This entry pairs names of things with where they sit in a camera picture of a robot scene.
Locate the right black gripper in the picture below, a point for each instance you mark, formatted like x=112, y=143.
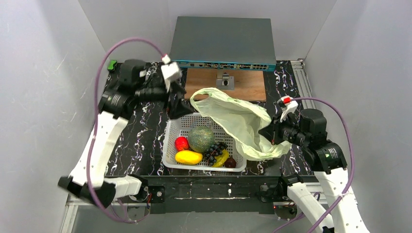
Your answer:
x=274, y=132

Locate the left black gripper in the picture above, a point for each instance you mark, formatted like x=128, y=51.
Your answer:
x=173, y=97

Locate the light green plastic bag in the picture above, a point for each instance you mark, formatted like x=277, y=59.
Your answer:
x=241, y=120

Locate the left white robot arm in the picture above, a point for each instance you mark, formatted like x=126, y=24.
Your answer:
x=135, y=83

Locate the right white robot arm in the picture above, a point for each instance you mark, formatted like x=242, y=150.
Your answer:
x=329, y=166

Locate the red fake strawberry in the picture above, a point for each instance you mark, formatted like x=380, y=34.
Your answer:
x=181, y=143

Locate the green fake melon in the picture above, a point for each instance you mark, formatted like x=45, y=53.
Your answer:
x=200, y=138

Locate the yellow fake mango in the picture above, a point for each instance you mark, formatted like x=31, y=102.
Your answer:
x=188, y=157

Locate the dark red fake fruit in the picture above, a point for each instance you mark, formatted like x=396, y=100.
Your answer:
x=230, y=163

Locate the dark fake grapes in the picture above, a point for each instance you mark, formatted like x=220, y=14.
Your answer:
x=214, y=151

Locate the yellow fake banana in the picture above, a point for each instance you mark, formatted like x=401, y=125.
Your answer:
x=221, y=159

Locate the white plastic basket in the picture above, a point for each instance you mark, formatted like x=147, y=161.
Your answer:
x=181, y=127

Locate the brown wooden board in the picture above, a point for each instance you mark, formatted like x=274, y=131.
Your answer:
x=249, y=85

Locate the green black small tool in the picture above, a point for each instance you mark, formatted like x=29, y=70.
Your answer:
x=112, y=65

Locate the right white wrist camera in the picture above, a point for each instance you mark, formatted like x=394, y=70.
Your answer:
x=288, y=105

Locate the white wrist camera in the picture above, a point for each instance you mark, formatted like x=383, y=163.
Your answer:
x=171, y=71
x=288, y=105

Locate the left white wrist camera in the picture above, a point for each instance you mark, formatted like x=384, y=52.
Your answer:
x=171, y=71

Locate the small metal bracket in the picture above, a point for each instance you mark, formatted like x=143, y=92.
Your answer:
x=225, y=82

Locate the grey network switch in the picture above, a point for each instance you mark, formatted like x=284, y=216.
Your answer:
x=224, y=43

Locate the black base frame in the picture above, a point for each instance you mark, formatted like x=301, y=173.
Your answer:
x=207, y=194

